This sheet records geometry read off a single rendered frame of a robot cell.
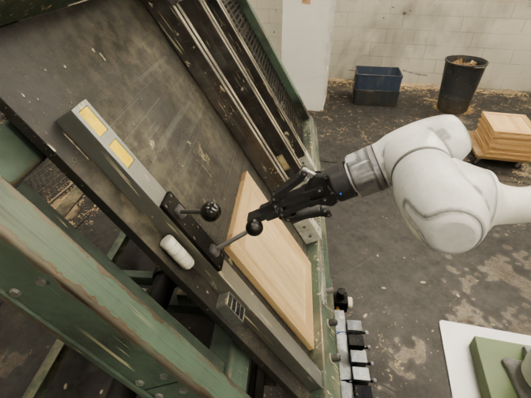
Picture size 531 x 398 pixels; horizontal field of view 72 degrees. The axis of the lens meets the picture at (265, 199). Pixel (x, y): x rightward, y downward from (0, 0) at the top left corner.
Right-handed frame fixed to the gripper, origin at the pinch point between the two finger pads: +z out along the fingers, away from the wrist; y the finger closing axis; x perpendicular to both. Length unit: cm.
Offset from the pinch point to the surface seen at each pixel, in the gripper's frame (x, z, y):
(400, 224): -178, -12, -176
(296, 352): 6.3, 12.8, -41.2
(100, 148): 8.4, 13.8, 30.3
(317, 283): -30, 13, -57
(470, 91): -415, -142, -216
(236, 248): -6.7, 15.0, -11.2
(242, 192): -29.4, 15.1, -9.0
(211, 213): 12.6, 2.0, 12.3
